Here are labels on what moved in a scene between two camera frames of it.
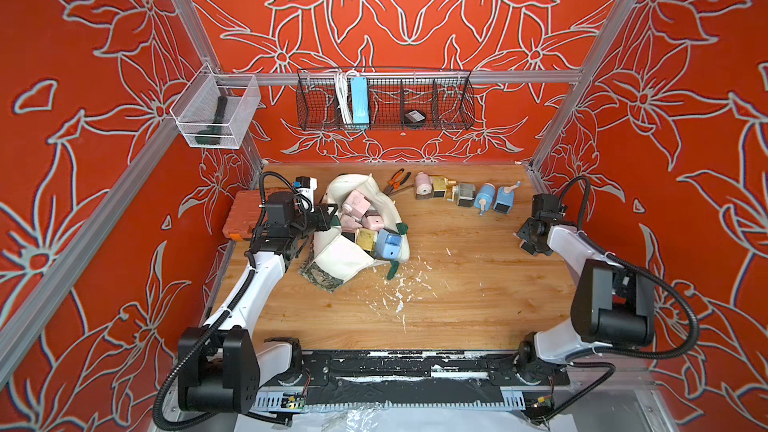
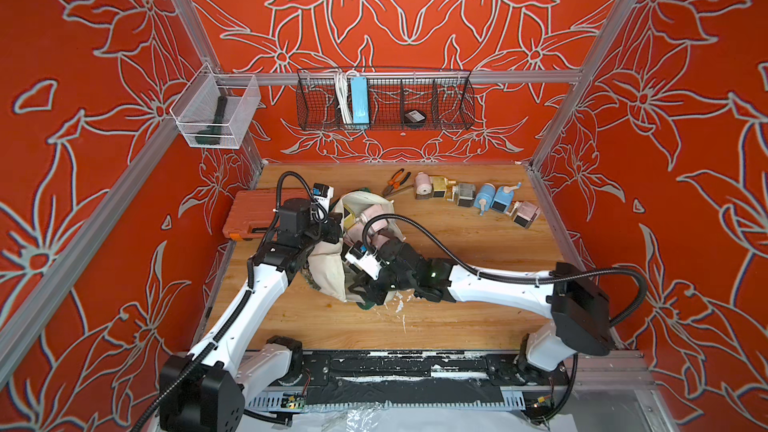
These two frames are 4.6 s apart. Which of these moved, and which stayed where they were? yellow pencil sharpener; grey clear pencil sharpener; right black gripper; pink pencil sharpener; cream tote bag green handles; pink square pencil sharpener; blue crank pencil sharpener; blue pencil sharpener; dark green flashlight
Moved: right black gripper; cream tote bag green handles; pink square pencil sharpener
Stayed: blue pencil sharpener; yellow pencil sharpener; blue crank pencil sharpener; dark green flashlight; pink pencil sharpener; grey clear pencil sharpener
